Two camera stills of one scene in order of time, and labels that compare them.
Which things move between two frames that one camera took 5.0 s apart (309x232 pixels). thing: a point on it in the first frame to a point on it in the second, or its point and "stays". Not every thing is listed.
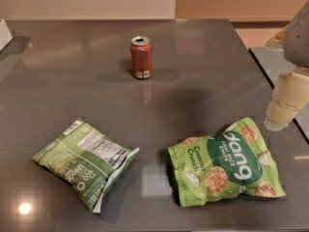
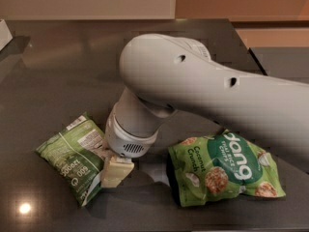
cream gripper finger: (291, 95) to (126, 146)
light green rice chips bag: (230, 161) stays
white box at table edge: (5, 35) stays
